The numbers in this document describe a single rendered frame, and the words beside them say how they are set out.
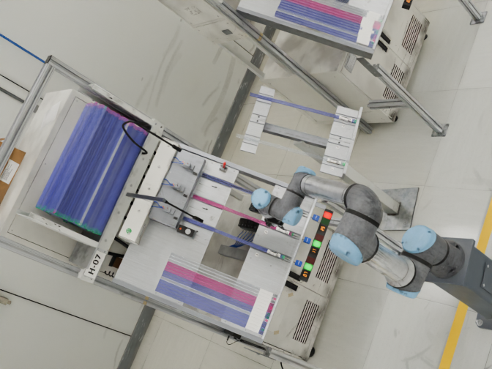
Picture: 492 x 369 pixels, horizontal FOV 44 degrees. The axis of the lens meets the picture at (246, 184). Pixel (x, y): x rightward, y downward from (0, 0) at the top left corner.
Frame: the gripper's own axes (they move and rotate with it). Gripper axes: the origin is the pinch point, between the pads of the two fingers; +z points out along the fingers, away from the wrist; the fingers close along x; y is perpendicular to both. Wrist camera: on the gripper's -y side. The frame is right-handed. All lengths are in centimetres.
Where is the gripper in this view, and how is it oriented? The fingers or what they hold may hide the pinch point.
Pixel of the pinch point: (276, 222)
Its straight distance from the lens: 257.8
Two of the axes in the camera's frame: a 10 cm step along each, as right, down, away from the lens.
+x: 3.7, -9.0, 2.2
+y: 8.9, 2.7, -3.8
